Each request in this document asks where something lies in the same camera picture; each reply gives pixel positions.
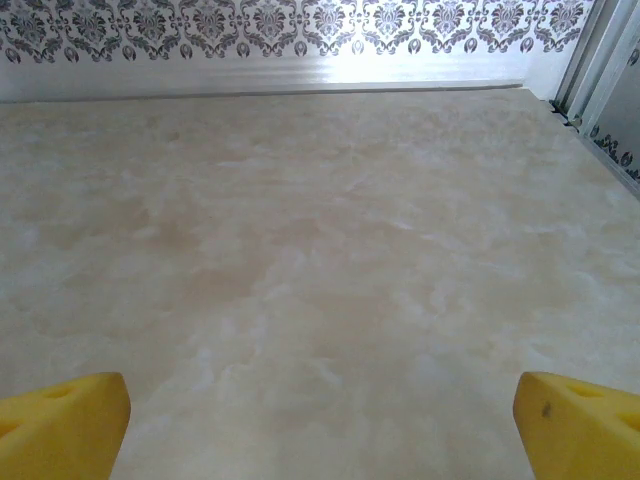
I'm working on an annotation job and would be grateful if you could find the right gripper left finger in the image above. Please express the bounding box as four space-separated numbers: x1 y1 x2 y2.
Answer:
0 371 133 480

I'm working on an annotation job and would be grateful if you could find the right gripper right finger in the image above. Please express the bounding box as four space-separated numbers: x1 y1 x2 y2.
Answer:
514 370 640 480

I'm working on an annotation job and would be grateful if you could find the aluminium side rail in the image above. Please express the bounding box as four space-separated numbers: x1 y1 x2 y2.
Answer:
549 99 640 197

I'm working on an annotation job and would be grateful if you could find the aluminium frame corner post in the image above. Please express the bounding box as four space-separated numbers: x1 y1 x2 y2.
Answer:
552 0 640 146

